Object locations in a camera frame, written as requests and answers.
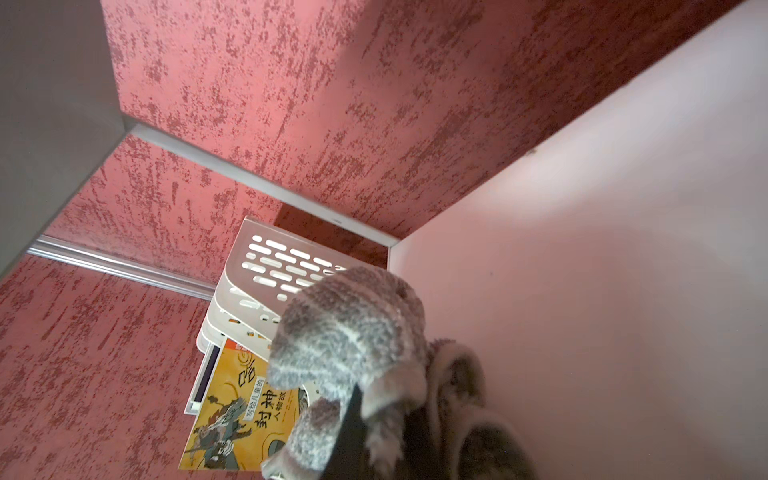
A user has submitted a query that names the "white two-tier bookshelf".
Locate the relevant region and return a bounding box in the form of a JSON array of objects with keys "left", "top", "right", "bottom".
[{"left": 0, "top": 0, "right": 768, "bottom": 480}]

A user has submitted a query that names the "grey knitted cloth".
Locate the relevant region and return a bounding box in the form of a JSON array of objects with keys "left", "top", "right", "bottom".
[{"left": 261, "top": 267, "right": 538, "bottom": 479}]

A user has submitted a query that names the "white perforated magazine file rack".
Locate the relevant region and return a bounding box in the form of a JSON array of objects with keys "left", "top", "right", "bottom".
[{"left": 198, "top": 217, "right": 363, "bottom": 360}]

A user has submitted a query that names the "yellow Chinese comic book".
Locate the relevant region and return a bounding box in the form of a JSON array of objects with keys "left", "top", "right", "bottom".
[{"left": 179, "top": 340, "right": 306, "bottom": 472}]

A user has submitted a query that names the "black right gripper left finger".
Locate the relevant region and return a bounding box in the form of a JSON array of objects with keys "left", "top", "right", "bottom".
[{"left": 321, "top": 386, "right": 368, "bottom": 480}]

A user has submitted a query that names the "blue white magazines stack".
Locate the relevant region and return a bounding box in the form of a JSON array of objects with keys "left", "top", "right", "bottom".
[{"left": 184, "top": 344, "right": 221, "bottom": 415}]

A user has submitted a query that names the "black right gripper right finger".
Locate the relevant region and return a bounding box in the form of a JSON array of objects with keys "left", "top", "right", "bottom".
[{"left": 404, "top": 408, "right": 447, "bottom": 480}]

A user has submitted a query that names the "left aluminium corner post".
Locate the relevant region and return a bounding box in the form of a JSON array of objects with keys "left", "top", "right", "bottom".
[{"left": 27, "top": 235, "right": 215, "bottom": 301}]

